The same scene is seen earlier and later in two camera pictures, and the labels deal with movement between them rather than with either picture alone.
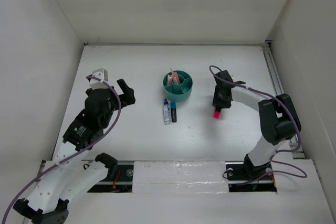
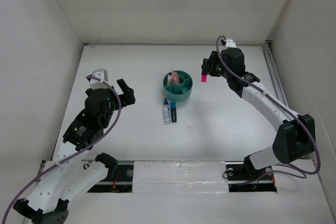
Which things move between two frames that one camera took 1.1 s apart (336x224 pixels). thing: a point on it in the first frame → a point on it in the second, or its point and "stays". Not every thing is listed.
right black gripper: x=216 y=102 → x=208 y=66
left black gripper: x=128 y=93 stays
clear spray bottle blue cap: x=166 y=112 stays
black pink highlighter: x=217 y=113 → x=203 y=77
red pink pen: x=174 y=76 stays
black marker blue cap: x=174 y=112 stays
